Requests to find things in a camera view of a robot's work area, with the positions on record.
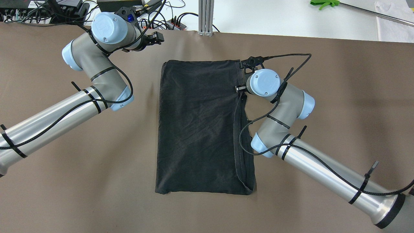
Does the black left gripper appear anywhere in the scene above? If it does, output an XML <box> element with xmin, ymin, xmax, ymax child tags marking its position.
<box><xmin>133</xmin><ymin>31</ymin><xmax>165</xmax><ymax>51</ymax></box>

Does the black printed t-shirt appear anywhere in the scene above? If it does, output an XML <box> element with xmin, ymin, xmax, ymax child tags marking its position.
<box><xmin>155</xmin><ymin>60</ymin><xmax>256</xmax><ymax>195</ymax></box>

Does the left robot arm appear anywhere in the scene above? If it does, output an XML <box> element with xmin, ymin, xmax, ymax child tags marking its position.
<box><xmin>0</xmin><ymin>12</ymin><xmax>164</xmax><ymax>177</ymax></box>

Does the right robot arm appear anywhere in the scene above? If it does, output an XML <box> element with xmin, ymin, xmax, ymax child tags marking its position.
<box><xmin>236</xmin><ymin>68</ymin><xmax>413</xmax><ymax>233</ymax></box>

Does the black power adapter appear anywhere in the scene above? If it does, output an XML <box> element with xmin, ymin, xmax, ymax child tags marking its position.
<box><xmin>96</xmin><ymin>0</ymin><xmax>145</xmax><ymax>12</ymax></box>

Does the green clamp tool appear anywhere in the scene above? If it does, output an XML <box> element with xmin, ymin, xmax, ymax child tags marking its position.
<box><xmin>310</xmin><ymin>0</ymin><xmax>340</xmax><ymax>10</ymax></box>

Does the black mini computer box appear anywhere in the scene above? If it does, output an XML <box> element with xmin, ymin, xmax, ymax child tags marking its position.
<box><xmin>0</xmin><ymin>0</ymin><xmax>90</xmax><ymax>25</ymax></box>

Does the white cloth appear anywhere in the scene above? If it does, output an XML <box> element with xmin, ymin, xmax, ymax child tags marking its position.
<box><xmin>375</xmin><ymin>1</ymin><xmax>414</xmax><ymax>43</ymax></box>

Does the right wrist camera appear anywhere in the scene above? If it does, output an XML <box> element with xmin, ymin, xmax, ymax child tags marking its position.
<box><xmin>239</xmin><ymin>56</ymin><xmax>267</xmax><ymax>73</ymax></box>

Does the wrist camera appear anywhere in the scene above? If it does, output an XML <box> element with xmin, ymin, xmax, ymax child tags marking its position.
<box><xmin>239</xmin><ymin>56</ymin><xmax>267</xmax><ymax>73</ymax></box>
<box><xmin>114</xmin><ymin>6</ymin><xmax>144</xmax><ymax>28</ymax></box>

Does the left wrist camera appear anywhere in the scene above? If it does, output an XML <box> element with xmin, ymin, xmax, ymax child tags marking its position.
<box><xmin>114</xmin><ymin>6</ymin><xmax>144</xmax><ymax>28</ymax></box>

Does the aluminium frame post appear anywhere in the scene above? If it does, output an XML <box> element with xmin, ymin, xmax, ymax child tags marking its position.
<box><xmin>198</xmin><ymin>0</ymin><xmax>214</xmax><ymax>37</ymax></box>

